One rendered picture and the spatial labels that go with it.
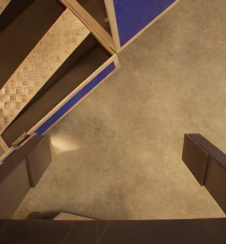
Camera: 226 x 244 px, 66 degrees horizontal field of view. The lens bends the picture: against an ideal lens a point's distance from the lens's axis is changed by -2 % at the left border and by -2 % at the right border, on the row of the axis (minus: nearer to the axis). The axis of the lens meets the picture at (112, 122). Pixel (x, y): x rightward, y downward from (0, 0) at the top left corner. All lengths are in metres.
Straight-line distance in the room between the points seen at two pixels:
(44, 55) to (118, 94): 0.43
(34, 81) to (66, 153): 0.42
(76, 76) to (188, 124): 0.64
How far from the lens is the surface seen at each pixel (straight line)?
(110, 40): 0.89
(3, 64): 1.28
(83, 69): 1.02
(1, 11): 1.32
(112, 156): 0.94
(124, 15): 0.72
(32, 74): 1.04
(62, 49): 0.97
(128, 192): 0.96
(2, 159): 1.03
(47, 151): 0.17
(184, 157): 0.17
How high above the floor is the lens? 0.93
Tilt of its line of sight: 80 degrees down
